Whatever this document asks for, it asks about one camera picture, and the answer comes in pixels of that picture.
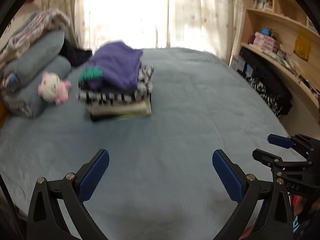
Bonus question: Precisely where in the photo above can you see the pink boxes on shelf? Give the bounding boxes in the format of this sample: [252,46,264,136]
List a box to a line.
[248,31,279,53]

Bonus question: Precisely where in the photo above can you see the black white patterned hanging cloth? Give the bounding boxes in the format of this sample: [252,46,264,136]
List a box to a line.
[237,47,293,117]

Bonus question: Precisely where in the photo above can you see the white pink plush toy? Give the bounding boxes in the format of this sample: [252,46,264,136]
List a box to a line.
[37,72,72,105]

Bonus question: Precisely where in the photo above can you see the lower blue grey pillow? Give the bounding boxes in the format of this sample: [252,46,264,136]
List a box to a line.
[1,56,72,118]

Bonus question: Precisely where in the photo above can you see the yellow cloth on shelf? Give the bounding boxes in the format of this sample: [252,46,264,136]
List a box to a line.
[293,34,311,61]

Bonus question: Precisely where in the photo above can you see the black white patterned folded garment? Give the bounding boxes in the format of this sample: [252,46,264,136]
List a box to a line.
[77,64,155,105]

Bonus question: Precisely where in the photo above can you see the sheer floral curtain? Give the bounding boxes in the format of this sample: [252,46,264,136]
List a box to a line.
[41,0,246,62]

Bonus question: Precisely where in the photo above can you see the purple fleece hoodie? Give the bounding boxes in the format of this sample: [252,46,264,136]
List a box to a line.
[78,42,143,91]

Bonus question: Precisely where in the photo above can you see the wooden bookshelf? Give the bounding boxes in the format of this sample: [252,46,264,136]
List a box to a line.
[240,0,319,122]

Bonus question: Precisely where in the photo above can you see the light blue fleece blanket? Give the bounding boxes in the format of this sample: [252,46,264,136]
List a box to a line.
[1,49,302,239]

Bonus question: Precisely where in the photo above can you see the blue grey pillow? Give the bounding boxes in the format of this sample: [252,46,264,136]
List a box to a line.
[1,29,65,90]
[1,56,72,118]

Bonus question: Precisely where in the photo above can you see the white blue box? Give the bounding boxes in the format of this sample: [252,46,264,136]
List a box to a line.
[230,55,254,79]

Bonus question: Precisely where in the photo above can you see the black garment by pillows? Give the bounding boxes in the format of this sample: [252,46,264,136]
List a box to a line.
[59,39,93,67]

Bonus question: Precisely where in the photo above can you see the floral folded quilt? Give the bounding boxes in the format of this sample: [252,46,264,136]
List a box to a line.
[1,9,71,63]

